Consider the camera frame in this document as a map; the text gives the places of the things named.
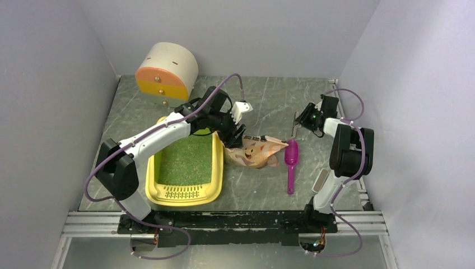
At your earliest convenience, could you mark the grey oval nail file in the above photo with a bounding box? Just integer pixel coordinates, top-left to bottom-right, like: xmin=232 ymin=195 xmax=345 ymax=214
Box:
xmin=311 ymin=169 xmax=329 ymax=194

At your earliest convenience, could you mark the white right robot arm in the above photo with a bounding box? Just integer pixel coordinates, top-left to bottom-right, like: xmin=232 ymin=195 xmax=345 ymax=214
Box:
xmin=294 ymin=95 xmax=375 ymax=232

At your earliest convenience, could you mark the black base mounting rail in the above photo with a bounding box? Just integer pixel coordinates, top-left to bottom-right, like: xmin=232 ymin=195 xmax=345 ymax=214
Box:
xmin=117 ymin=207 xmax=338 ymax=248

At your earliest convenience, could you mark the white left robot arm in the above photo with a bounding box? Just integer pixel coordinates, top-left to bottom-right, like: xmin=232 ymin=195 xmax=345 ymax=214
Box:
xmin=93 ymin=86 xmax=253 ymax=233

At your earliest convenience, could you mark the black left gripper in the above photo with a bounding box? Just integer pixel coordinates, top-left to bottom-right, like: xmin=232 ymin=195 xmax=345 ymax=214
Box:
xmin=208 ymin=106 xmax=247 ymax=149

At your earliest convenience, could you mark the orange cat litter bag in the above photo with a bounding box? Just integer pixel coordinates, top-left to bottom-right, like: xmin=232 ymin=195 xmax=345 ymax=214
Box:
xmin=224 ymin=136 xmax=288 ymax=169

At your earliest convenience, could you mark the magenta plastic scoop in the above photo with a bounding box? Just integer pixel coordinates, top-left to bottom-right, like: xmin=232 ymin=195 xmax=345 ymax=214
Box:
xmin=284 ymin=139 xmax=299 ymax=194

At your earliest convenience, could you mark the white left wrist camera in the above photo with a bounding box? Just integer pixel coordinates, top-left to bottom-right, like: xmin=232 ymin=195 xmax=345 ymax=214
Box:
xmin=230 ymin=101 xmax=253 ymax=124

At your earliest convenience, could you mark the yellow litter box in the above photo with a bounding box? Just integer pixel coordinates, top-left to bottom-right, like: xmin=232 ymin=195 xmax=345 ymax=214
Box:
xmin=145 ymin=128 xmax=224 ymax=207

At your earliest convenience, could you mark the round cream drawer cabinet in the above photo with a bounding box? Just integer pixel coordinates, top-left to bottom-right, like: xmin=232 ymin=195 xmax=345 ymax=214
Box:
xmin=135 ymin=42 xmax=198 ymax=108

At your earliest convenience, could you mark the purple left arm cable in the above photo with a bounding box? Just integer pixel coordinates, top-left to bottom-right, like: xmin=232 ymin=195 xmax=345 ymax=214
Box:
xmin=83 ymin=73 xmax=246 ymax=260

